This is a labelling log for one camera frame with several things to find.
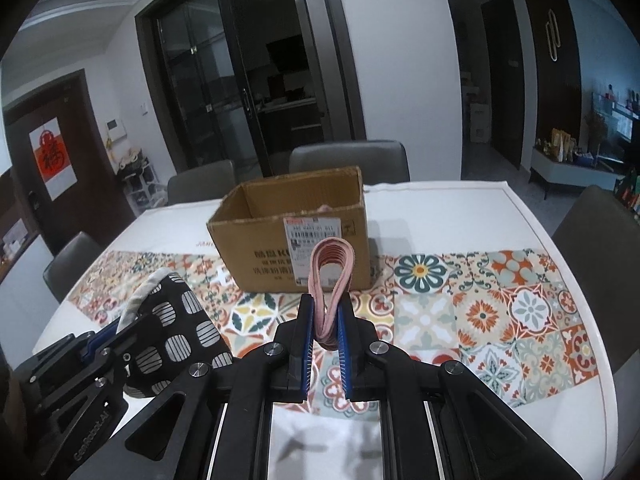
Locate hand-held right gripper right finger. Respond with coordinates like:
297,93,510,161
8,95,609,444
336,294,539,467

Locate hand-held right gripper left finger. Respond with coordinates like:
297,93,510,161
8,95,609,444
125,294,317,465

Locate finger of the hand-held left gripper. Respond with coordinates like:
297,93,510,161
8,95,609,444
80,324,122,362
97,314,152,397

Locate pink hair bands bundle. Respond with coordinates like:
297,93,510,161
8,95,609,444
310,240,357,354

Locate black white patterned cloth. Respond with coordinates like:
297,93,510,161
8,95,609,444
116,267,235,401

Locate brown cardboard box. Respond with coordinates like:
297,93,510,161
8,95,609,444
206,165,374,294

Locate grey dining chair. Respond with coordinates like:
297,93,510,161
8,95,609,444
288,140,411,184
167,160,239,206
42,231,104,304
552,185,640,377

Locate white side cabinet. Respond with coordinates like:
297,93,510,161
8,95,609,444
0,220,52,306

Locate white shoe rack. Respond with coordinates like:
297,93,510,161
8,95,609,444
117,147,167,217

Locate dark wooden entrance door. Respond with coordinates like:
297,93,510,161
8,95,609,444
2,70,137,257

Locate red white door poster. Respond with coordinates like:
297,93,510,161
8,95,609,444
28,117,77,199

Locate sliding glass doors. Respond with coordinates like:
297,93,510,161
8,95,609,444
135,0,362,173

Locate white low sideboard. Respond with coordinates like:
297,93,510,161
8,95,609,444
529,145,622,202

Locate dark wooden interior door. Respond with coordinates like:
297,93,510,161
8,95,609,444
480,0,527,172

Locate dark wall panel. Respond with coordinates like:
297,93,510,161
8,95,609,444
516,0,587,157

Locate metal loop wall ornament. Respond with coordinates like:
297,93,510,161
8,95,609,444
544,8,561,64

